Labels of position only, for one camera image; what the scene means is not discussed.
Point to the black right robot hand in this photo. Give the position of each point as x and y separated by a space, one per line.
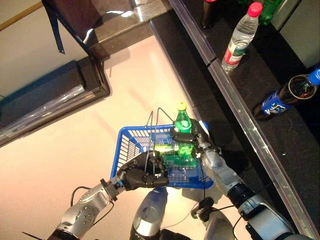
192 140

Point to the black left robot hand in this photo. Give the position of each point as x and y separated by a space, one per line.
142 172

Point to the blue plastic shopping basket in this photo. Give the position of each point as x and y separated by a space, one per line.
125 147

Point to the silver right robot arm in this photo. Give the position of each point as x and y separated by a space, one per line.
232 187

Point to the green bottles inside basket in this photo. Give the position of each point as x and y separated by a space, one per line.
166 149

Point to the black metal shelf board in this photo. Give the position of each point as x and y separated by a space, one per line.
190 82
262 87

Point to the silver right robot leg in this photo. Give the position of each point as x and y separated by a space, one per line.
212 220

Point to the small Pepsi bottle blue cap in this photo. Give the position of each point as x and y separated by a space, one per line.
282 100

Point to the clear water bottle red cap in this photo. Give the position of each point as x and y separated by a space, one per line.
241 37

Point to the dark display cabinet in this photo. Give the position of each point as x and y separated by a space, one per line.
50 90

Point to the Coca-Cola bottle red cap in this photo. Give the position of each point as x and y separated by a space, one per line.
207 13

